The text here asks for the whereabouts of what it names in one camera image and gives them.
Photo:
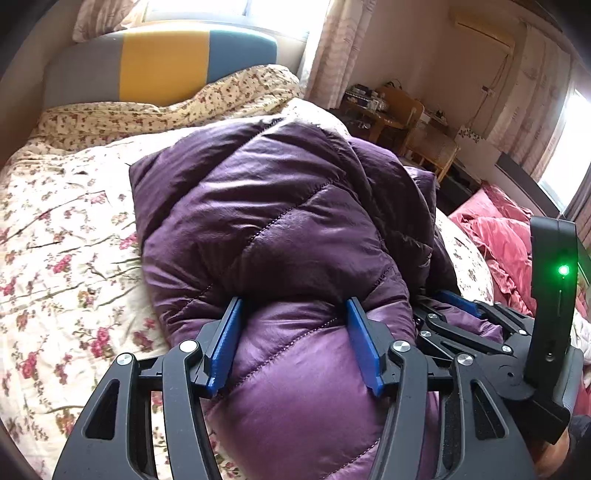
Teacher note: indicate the grey yellow blue headboard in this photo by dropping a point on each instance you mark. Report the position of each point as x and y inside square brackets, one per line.
[161, 60]

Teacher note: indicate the small window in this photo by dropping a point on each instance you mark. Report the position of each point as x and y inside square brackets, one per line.
[565, 152]

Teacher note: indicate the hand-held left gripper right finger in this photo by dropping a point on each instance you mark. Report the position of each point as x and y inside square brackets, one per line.
[362, 346]

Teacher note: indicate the wooden chair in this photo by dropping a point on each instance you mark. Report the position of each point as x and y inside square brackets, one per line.
[415, 129]

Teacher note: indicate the red blanket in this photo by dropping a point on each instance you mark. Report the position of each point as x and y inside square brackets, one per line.
[503, 230]

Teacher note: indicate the pale patterned curtain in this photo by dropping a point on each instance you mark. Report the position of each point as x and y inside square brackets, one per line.
[106, 18]
[332, 50]
[531, 101]

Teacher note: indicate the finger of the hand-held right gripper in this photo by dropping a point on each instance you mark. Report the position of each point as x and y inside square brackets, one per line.
[443, 337]
[461, 299]

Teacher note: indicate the purple quilted down jacket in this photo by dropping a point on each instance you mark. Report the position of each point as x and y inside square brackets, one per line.
[286, 230]

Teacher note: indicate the black flat panel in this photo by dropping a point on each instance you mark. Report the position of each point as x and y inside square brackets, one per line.
[517, 167]

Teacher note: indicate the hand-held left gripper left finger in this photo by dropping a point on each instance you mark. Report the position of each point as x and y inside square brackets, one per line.
[225, 346]

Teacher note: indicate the person's right hand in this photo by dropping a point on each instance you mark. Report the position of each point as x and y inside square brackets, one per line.
[551, 457]

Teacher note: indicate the cluttered wooden table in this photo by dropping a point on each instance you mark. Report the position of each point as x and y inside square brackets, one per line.
[369, 106]

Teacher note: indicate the large window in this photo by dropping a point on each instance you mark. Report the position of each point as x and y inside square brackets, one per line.
[231, 11]

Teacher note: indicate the floral quilt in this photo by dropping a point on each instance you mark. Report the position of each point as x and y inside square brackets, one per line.
[69, 240]

